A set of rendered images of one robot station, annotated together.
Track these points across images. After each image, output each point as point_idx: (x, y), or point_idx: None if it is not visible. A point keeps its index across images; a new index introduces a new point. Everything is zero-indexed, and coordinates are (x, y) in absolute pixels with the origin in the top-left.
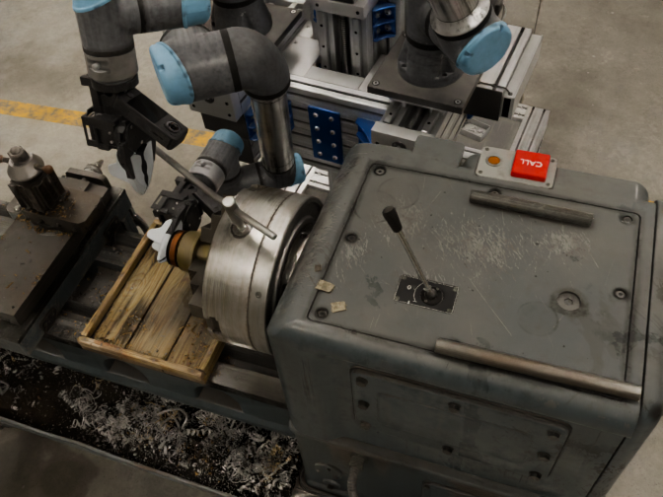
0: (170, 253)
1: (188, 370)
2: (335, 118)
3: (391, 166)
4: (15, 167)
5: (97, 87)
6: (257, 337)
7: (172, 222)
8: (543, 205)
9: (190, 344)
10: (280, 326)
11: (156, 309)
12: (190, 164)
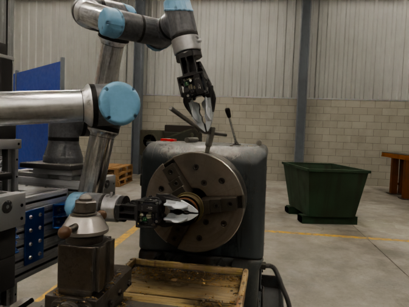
0: (195, 204)
1: (245, 271)
2: (42, 212)
3: (167, 142)
4: (98, 215)
5: (200, 52)
6: (246, 195)
7: (173, 196)
8: (193, 137)
9: (221, 281)
10: (263, 150)
11: (191, 295)
12: None
